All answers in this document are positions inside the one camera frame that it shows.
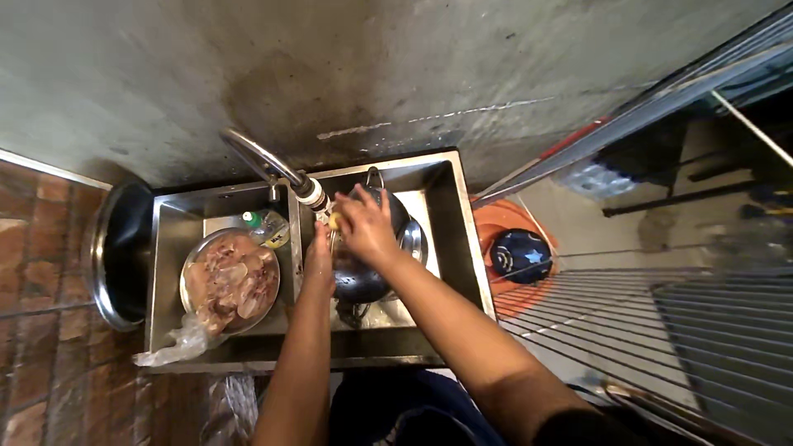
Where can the person's right hand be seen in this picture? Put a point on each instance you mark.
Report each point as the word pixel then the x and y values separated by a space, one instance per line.
pixel 372 235

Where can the person's left hand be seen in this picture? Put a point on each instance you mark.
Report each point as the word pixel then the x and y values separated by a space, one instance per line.
pixel 318 263

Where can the person's right fingers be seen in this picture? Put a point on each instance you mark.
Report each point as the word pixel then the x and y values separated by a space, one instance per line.
pixel 367 200

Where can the person's left fingers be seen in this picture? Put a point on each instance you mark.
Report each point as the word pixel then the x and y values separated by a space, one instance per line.
pixel 320 232

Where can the person's right thumb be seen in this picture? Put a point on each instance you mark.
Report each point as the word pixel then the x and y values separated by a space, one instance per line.
pixel 344 227

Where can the yellow sponge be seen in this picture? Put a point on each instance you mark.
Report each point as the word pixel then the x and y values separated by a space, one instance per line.
pixel 335 221

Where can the dark metal pot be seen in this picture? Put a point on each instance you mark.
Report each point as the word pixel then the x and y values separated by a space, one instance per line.
pixel 359 283

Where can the person's right forearm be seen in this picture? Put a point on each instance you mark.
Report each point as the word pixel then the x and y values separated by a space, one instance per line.
pixel 471 334

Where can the person's left forearm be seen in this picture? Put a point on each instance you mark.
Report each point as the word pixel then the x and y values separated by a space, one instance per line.
pixel 300 365

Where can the bottle with green cap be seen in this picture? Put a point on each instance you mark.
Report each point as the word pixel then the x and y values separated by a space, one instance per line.
pixel 272 230

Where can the round metal bowl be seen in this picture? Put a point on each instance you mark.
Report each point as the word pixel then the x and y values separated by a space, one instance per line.
pixel 276 272

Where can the shiny round steel lid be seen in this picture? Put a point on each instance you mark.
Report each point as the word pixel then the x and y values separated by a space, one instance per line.
pixel 412 241

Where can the curved chrome faucet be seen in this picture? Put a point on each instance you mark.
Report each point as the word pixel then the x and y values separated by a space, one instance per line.
pixel 272 162

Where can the pile of raw meat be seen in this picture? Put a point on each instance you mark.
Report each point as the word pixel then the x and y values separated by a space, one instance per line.
pixel 230 279

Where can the steel double sink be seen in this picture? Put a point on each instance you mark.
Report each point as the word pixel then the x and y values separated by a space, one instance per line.
pixel 474 248

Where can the orange plastic basin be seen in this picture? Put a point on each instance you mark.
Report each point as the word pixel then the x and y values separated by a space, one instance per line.
pixel 495 223

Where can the dark blue star-print item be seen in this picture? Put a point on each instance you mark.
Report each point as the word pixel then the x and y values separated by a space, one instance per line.
pixel 517 257

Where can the clear plastic bag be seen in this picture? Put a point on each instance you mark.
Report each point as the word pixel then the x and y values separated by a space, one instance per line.
pixel 186 342

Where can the person's body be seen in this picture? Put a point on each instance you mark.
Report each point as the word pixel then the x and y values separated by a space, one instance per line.
pixel 402 396

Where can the crumpled clear plastic wrap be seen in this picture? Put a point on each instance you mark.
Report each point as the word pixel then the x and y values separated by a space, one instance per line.
pixel 238 402

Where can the large steel-rimmed black basin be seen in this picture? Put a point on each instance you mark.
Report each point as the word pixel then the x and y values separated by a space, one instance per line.
pixel 127 248

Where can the pack of clear bottles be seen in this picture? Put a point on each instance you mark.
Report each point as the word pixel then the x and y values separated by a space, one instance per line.
pixel 595 179

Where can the dark grey flat board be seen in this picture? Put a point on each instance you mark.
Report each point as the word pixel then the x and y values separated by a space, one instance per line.
pixel 731 334

